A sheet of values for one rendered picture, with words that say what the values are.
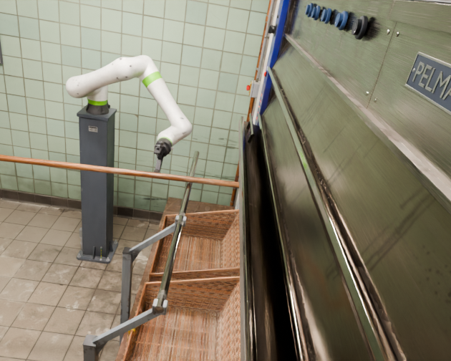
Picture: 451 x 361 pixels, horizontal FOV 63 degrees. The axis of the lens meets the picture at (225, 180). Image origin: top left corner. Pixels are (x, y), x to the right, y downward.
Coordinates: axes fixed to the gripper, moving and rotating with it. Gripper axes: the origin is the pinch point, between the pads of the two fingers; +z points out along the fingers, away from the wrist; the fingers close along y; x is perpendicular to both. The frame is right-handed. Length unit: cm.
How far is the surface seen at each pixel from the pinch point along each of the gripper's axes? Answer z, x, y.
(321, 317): 121, -53, -32
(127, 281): 43, 3, 41
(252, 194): 55, -44, -22
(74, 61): -120, 86, -17
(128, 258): 43, 3, 27
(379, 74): 102, -55, -78
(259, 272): 97, -44, -22
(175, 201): -65, -7, 62
